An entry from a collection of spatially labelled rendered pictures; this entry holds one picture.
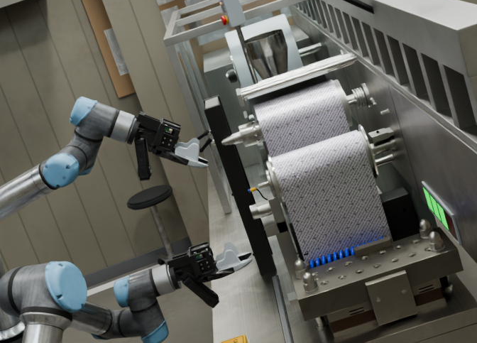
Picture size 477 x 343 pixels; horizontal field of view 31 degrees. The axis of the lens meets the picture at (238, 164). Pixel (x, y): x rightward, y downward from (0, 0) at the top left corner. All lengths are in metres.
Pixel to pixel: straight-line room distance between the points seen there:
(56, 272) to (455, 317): 0.93
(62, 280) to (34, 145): 3.71
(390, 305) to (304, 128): 0.59
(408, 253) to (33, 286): 0.90
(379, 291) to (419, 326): 0.12
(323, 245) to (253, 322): 0.29
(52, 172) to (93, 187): 3.60
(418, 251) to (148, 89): 3.35
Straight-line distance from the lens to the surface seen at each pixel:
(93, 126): 2.18
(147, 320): 2.29
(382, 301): 2.11
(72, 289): 1.99
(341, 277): 2.15
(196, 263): 2.23
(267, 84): 2.49
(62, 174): 2.08
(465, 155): 1.53
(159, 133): 2.17
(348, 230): 2.27
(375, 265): 2.16
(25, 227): 5.78
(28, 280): 2.01
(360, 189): 2.24
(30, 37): 5.55
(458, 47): 1.36
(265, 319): 2.37
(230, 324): 2.41
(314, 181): 2.21
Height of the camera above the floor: 1.90
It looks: 15 degrees down
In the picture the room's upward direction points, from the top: 19 degrees counter-clockwise
